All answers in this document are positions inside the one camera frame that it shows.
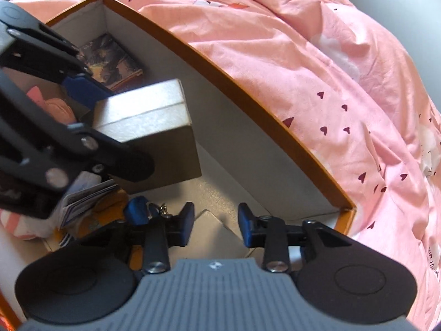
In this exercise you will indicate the metal keyring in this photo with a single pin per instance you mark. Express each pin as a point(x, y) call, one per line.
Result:
point(162, 209)

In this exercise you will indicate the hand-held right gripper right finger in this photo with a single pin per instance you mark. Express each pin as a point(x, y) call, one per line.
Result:
point(245, 226)

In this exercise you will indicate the grey brown lidded box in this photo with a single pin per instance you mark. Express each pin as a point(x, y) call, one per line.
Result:
point(155, 144)

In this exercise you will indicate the small white booklet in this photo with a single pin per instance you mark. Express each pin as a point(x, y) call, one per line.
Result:
point(82, 203)

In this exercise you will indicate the dark illustrated book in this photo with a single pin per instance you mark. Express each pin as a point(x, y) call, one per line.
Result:
point(110, 62)

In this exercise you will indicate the pink soft toy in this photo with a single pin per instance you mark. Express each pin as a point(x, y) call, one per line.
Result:
point(57, 108)

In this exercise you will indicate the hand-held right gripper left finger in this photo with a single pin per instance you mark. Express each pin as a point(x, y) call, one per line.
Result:
point(187, 224)

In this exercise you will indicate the orange yellow toy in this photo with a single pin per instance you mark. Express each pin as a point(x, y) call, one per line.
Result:
point(106, 207)

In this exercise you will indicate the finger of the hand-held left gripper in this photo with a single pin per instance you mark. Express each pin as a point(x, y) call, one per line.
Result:
point(113, 160)
point(86, 88)

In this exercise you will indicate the small blue pouch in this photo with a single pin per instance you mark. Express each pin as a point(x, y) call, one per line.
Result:
point(136, 210)

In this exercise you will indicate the pink printed blanket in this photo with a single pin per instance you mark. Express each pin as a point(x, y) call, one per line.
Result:
point(310, 58)

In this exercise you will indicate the pink white striped cloth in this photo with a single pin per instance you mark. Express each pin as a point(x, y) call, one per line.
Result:
point(20, 226)

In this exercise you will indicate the orange cardboard box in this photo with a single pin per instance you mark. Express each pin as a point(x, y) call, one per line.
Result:
point(241, 151)

